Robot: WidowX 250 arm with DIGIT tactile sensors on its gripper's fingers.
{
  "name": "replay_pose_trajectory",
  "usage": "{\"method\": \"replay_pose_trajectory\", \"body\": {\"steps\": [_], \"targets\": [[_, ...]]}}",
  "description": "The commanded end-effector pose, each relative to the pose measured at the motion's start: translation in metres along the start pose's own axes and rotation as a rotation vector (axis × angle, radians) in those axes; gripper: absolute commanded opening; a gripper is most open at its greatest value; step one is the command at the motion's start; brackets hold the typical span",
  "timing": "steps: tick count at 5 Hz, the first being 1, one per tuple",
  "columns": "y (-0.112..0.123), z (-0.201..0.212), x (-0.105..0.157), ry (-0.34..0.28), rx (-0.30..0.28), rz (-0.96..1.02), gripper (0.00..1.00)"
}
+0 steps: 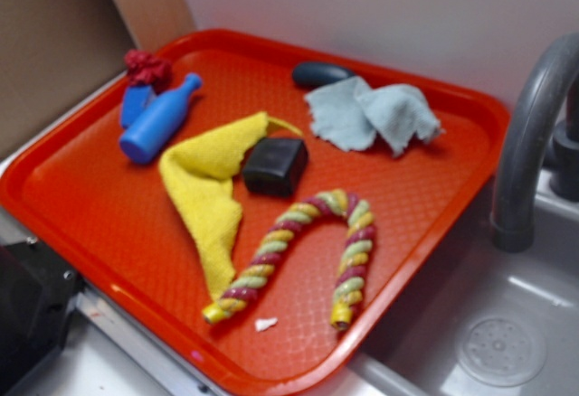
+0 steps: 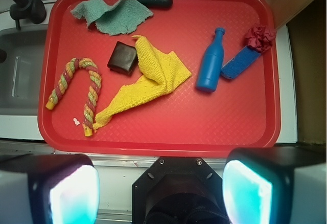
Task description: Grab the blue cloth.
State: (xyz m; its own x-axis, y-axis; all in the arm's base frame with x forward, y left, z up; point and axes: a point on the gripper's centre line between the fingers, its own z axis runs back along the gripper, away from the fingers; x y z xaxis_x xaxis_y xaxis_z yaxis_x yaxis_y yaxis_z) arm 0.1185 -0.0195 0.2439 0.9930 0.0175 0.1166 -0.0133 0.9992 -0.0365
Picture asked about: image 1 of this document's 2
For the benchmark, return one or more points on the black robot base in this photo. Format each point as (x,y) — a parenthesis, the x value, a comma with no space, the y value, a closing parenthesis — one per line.
(39,291)

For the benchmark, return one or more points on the yellow cloth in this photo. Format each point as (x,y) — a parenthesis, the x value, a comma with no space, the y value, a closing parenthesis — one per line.
(198,176)

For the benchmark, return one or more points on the light blue cloth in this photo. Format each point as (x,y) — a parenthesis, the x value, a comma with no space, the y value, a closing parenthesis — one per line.
(350,115)

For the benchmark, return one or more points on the black square block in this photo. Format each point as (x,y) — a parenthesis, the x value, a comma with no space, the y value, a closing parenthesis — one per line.
(275,166)

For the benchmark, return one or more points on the red plastic tray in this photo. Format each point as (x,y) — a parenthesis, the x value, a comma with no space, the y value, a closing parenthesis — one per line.
(113,221)

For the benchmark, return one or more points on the dark blue oval object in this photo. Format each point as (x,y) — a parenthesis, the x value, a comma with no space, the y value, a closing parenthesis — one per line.
(314,74)

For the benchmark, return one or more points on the blue plastic bottle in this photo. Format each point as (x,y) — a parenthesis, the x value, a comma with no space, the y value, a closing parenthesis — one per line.
(152,129)

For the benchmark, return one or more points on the small white scrap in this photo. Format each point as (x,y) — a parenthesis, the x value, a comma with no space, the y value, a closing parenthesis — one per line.
(262,324)

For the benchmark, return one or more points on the small blue block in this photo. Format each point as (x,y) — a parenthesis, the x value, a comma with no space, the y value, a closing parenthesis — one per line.
(135,101)

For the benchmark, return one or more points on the red crumpled flower toy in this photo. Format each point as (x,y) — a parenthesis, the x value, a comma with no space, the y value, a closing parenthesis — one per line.
(145,68)

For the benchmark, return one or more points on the grey toy faucet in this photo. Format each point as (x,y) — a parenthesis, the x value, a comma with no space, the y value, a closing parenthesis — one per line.
(544,123)

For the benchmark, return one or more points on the brown cardboard panel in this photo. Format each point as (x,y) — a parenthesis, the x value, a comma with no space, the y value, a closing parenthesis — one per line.
(54,53)

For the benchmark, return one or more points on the multicolour twisted rope toy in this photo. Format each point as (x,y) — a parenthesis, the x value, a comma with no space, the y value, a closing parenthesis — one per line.
(348,292)

